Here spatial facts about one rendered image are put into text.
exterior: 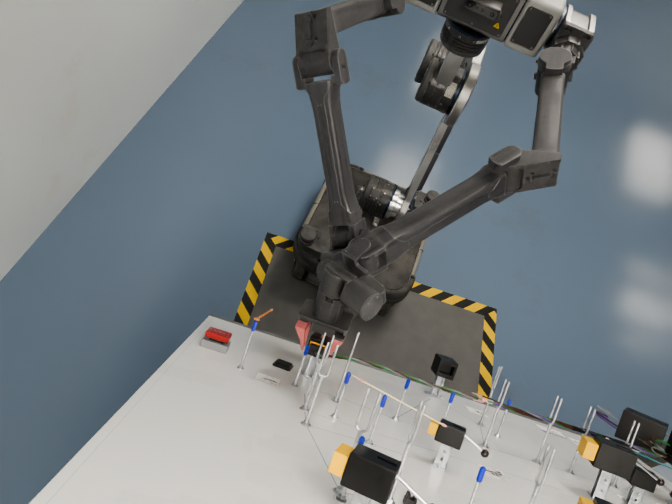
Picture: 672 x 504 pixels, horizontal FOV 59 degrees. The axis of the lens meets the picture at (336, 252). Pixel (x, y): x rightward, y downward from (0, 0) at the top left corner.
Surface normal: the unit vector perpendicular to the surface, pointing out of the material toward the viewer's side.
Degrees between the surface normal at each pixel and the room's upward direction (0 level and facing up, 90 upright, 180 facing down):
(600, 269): 0
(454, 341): 0
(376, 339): 0
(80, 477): 51
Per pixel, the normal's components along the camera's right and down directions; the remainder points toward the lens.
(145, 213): 0.24, -0.54
